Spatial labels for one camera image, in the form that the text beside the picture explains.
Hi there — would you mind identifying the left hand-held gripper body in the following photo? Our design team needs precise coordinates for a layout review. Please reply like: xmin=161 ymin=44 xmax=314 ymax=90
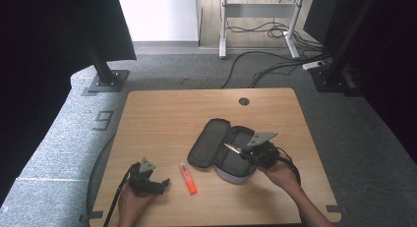
xmin=127 ymin=157 xmax=162 ymax=198

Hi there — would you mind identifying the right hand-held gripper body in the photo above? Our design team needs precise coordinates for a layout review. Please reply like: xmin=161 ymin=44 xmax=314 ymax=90
xmin=246 ymin=131 xmax=282 ymax=169

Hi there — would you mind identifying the silver pen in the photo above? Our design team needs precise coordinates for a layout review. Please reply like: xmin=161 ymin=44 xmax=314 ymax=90
xmin=223 ymin=142 xmax=244 ymax=155

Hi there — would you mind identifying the black and lilac pencil case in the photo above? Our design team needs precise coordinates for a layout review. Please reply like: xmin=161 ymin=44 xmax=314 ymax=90
xmin=187 ymin=117 xmax=261 ymax=185

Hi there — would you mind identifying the person's right hand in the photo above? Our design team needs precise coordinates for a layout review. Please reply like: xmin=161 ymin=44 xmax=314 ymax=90
xmin=257 ymin=157 xmax=298 ymax=193

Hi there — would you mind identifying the orange highlighter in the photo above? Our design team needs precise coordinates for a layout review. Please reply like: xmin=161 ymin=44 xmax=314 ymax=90
xmin=179 ymin=161 xmax=199 ymax=197

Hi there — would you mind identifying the white power strip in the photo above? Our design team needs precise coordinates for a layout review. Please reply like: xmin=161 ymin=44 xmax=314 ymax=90
xmin=301 ymin=60 xmax=327 ymax=72

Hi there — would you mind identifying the black metal stand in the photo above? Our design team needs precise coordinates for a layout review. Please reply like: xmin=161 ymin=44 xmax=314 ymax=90
xmin=308 ymin=0 xmax=383 ymax=94
xmin=86 ymin=43 xmax=131 ymax=93

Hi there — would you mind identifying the black curtain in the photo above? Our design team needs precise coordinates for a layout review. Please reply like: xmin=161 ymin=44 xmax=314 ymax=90
xmin=0 ymin=0 xmax=138 ymax=203
xmin=303 ymin=0 xmax=417 ymax=167

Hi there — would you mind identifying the left hand-held gripper cable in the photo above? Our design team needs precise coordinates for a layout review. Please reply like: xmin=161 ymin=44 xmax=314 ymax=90
xmin=102 ymin=162 xmax=141 ymax=227

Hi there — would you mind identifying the hand-held gripper cable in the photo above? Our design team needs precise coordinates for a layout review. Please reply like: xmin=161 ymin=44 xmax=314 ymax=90
xmin=275 ymin=146 xmax=302 ymax=186
xmin=102 ymin=162 xmax=141 ymax=227

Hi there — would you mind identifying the right hand-held gripper cable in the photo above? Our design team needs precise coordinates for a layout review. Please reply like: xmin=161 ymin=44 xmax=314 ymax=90
xmin=275 ymin=146 xmax=302 ymax=186

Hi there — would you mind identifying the long black floor cable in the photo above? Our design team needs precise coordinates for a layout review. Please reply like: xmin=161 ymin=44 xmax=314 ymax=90
xmin=220 ymin=50 xmax=330 ymax=89

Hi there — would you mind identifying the bundle of floor cables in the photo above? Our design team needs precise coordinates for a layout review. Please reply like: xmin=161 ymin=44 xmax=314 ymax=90
xmin=225 ymin=20 xmax=326 ymax=53

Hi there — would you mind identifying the white desk frame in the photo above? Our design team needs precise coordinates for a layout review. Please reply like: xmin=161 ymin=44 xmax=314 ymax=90
xmin=218 ymin=0 xmax=308 ymax=60

